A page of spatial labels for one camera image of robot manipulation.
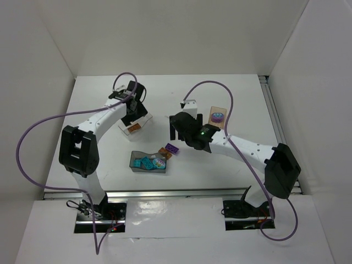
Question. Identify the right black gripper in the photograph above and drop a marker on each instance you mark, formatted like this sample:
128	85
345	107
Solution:
176	126

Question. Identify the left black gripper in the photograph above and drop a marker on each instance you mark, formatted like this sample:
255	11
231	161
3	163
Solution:
136	113

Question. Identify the clear plastic container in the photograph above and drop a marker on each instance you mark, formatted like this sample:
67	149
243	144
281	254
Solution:
143	121

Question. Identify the orange lego brick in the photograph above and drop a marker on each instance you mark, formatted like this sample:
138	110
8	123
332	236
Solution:
134	128

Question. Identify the purple lego brick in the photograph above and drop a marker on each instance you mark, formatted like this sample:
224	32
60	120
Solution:
171	148

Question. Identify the orange lego plate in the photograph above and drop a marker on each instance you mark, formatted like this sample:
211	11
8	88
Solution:
165	153

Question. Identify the grey plastic container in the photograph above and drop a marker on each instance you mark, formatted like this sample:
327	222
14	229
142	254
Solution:
139	155

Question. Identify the teal long lego brick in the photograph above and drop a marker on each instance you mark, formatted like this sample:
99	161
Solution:
147	163

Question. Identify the small teal lego brick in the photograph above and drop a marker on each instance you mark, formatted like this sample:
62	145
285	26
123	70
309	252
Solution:
136	163

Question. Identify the teal round lego piece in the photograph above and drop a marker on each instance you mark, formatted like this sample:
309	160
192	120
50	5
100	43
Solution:
159	163

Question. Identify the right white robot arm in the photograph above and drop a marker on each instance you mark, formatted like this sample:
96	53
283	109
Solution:
255	155

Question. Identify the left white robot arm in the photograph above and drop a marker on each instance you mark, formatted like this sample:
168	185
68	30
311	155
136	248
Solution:
79	144

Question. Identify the orange tinted plastic container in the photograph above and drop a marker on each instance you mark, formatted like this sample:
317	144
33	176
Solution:
217	109

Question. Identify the aluminium rail front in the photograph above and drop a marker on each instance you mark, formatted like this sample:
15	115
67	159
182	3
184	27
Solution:
150	193

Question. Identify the aluminium rail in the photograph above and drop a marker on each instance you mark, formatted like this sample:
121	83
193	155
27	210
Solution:
277	126
150	193

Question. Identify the aluminium rail right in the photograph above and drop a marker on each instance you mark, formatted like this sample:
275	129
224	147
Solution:
277	126

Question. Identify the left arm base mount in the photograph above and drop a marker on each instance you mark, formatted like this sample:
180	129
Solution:
113	217

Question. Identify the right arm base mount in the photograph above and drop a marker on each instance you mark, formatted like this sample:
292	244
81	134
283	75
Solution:
242	216

